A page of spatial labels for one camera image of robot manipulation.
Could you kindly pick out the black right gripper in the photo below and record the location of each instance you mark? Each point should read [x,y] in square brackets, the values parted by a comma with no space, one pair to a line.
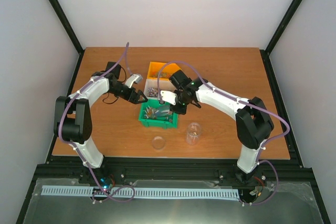
[181,111]

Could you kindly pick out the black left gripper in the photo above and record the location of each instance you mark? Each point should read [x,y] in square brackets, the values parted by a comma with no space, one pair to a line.
[129,97]

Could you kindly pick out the white plastic candy bin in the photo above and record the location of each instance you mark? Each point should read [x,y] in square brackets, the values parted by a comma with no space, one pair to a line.
[151,87]

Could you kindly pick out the green plastic candy bin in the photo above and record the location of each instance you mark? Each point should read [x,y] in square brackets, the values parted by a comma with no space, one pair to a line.
[165,122]

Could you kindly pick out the metal candy scoop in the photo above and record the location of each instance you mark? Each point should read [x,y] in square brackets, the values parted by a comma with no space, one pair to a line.
[162,111]

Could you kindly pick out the orange plastic candy bin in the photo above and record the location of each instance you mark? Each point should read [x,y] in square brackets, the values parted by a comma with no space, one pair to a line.
[166,73]

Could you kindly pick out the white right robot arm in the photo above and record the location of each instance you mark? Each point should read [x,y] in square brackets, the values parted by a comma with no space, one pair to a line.
[253,123]

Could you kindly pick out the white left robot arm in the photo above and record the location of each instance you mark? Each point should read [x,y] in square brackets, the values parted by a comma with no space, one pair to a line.
[72,119]

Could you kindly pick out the clear plastic jar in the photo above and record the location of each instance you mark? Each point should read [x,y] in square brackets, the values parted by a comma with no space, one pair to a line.
[193,133]

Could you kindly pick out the clear round jar lid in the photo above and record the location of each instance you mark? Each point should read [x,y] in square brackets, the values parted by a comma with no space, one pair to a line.
[158,143]

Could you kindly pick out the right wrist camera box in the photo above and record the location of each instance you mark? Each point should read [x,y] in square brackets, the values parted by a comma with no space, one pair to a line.
[168,96]

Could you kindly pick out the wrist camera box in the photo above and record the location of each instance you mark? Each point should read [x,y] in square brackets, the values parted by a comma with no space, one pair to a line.
[133,79]
[168,96]

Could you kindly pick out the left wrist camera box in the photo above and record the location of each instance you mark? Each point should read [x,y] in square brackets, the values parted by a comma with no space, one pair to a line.
[133,79]

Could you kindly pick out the light blue slotted cable duct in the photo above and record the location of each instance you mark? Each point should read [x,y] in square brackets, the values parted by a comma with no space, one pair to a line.
[143,193]

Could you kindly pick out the black aluminium frame base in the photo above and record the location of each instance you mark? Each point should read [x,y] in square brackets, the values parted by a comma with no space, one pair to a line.
[178,168]

